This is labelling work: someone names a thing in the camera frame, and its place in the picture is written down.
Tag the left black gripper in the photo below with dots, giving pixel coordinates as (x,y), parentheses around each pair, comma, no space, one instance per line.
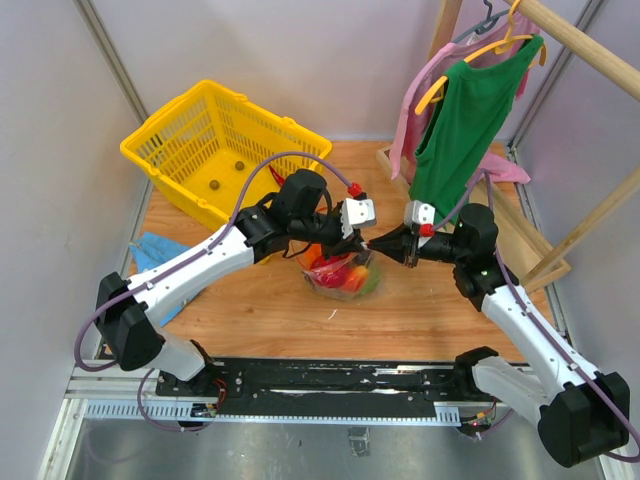
(341,245)

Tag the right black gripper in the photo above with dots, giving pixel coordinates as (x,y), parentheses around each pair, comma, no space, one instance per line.
(399,242)

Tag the clear zip top bag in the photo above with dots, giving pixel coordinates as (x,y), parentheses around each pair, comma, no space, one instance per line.
(366,258)

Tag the orange persimmon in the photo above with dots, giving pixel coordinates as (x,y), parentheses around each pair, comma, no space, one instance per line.
(313,258)

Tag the green cabbage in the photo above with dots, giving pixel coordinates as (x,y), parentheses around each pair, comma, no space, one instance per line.
(372,280)

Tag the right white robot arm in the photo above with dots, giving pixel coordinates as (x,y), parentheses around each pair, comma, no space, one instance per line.
(578,411)

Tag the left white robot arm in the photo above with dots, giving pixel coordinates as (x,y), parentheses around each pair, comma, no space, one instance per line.
(129,311)

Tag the green tank top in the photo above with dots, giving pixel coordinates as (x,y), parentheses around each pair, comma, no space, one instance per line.
(476,103)

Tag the red chili pepper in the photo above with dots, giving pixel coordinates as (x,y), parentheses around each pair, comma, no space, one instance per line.
(276,176)

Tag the wooden clothes rack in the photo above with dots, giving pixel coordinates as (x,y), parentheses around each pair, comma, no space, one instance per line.
(532,258)

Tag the yellow plastic basket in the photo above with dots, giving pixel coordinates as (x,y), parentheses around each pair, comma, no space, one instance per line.
(199,136)

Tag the blue tissue box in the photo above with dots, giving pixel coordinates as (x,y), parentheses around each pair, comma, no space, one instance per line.
(150,251)

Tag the grey clothes hanger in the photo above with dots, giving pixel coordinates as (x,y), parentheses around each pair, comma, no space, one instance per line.
(483,26)

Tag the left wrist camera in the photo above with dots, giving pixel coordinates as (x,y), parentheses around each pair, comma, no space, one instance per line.
(355,215)

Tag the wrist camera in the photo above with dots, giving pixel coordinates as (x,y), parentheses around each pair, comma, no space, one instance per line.
(419,218)
(355,215)

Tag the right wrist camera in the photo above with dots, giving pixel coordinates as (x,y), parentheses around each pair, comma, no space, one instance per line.
(419,218)

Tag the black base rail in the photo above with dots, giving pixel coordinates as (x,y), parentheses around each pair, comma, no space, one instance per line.
(336,390)

